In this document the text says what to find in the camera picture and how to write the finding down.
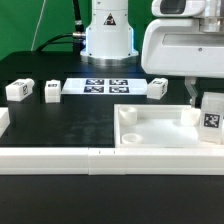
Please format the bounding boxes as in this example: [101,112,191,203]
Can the black cables behind base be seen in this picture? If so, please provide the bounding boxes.
[35,0,88,56]

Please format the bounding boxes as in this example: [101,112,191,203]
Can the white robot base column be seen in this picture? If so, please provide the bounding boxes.
[80,0,139,66]

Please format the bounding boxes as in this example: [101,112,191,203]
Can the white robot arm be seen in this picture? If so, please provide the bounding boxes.
[141,0,224,104]

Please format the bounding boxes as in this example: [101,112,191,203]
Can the thin white cable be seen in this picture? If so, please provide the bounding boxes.
[30,0,48,52]

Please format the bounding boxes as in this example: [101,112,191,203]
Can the white U-shaped obstacle fence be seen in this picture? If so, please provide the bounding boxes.
[0,107,224,176]

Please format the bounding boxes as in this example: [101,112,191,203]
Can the white fiducial marker plate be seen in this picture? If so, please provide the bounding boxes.
[62,78,147,95]

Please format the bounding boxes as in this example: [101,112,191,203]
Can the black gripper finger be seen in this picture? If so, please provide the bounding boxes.
[185,77,198,107]

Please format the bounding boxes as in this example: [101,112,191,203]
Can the white square table top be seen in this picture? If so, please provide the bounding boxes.
[114,104,224,149]

